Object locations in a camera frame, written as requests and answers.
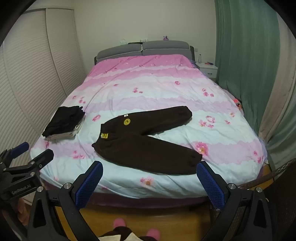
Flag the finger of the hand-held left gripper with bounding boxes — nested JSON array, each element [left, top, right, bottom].
[[0, 142, 30, 163], [4, 149, 54, 177]]

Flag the dark brown pants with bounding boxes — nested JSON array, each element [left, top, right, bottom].
[[92, 106, 203, 175]]

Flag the beige curtain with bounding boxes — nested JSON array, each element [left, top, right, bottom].
[[258, 14, 296, 167]]

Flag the white louvered wardrobe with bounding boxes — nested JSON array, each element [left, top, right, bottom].
[[0, 8, 86, 153]]

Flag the grey padded headboard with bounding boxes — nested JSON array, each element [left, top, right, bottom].
[[94, 40, 195, 65]]

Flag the pink slipper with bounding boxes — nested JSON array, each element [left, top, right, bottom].
[[113, 218, 127, 229], [147, 228, 160, 240]]

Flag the person's left hand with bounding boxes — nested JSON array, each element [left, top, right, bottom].
[[17, 199, 28, 221]]

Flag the wooden bed frame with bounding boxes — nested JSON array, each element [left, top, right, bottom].
[[44, 162, 272, 232]]

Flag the white nightstand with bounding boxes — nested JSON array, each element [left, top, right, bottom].
[[195, 61, 218, 80]]

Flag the beige folded garment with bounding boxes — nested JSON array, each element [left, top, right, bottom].
[[45, 116, 86, 141]]

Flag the black folded garment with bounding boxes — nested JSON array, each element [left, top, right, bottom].
[[42, 106, 85, 137]]

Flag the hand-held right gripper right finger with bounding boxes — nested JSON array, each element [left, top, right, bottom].
[[196, 161, 275, 241]]

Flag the person's clothing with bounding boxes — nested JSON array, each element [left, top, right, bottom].
[[98, 226, 153, 241]]

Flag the green curtain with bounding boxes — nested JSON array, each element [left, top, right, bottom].
[[214, 0, 288, 144]]

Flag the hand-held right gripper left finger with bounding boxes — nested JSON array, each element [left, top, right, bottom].
[[25, 161, 104, 241]]

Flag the pink floral duvet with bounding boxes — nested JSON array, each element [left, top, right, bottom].
[[30, 54, 265, 200]]

